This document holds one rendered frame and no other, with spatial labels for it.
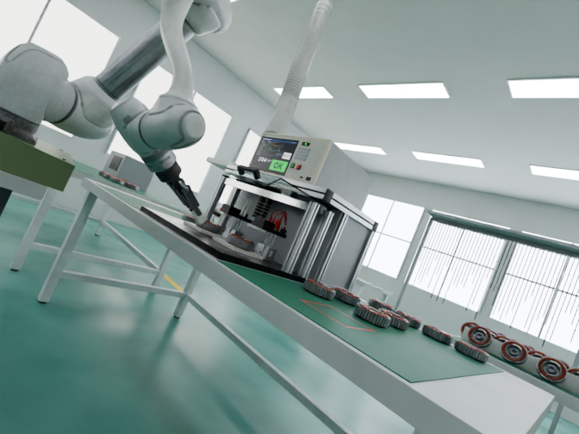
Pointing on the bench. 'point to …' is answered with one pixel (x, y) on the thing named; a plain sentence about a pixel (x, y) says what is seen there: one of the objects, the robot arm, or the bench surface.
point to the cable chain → (263, 207)
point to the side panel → (345, 254)
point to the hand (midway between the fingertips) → (198, 213)
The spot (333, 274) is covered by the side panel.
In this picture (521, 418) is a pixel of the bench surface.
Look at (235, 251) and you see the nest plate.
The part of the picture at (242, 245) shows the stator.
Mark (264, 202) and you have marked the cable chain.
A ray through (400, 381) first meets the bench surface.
